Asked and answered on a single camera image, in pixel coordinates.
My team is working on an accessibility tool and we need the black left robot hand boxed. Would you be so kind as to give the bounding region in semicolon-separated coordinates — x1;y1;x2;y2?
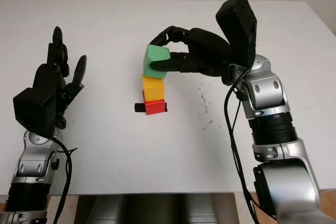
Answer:
34;26;88;130

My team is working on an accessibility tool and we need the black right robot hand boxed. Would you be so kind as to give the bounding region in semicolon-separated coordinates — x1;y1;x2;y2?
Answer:
149;26;237;86

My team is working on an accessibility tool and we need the green wooden block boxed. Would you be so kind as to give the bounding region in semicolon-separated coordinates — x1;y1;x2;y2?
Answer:
143;45;171;80

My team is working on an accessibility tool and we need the yellow wooden block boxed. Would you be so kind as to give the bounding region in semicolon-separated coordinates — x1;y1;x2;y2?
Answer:
142;74;165;101

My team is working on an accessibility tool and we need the red wooden block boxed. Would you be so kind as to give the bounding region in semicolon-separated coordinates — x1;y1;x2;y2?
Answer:
142;90;166;115

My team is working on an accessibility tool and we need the black tape strip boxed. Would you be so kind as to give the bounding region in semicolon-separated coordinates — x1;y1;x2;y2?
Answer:
134;102;169;113

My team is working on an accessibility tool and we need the dark grey robot torso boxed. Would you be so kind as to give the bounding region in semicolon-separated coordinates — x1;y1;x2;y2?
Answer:
75;194;237;224

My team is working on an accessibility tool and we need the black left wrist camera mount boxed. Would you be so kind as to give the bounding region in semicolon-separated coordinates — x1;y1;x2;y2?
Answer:
13;87;58;137

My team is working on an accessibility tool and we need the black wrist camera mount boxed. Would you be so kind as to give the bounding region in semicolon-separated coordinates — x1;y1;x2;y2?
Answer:
215;0;257;69
13;87;58;137

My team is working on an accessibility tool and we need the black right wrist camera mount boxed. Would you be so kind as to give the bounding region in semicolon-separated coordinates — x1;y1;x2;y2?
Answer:
215;0;257;69

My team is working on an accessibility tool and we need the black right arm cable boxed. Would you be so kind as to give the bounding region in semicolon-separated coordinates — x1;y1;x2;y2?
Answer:
224;66;263;224

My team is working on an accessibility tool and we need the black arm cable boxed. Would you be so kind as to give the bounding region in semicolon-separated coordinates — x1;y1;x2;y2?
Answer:
51;137;79;224
224;66;263;224

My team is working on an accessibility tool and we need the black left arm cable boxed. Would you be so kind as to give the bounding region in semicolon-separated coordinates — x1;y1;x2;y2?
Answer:
51;137;79;224

